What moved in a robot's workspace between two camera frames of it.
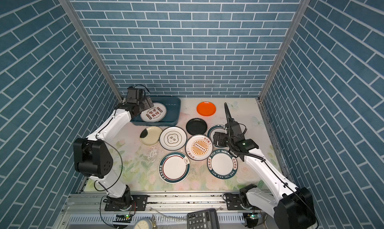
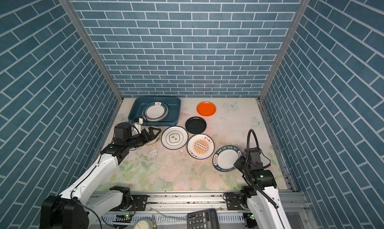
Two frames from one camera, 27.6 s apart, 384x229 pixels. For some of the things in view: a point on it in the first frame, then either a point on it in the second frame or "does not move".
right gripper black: (221, 141) to (238, 162)
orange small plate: (206, 108) does not move
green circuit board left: (123, 218) does not move
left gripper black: (144, 102) to (151, 136)
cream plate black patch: (150, 135) does not move
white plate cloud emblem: (173, 138) does not move
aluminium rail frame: (87, 210) does not move
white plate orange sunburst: (199, 147) does not move
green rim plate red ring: (174, 167) to (155, 111)
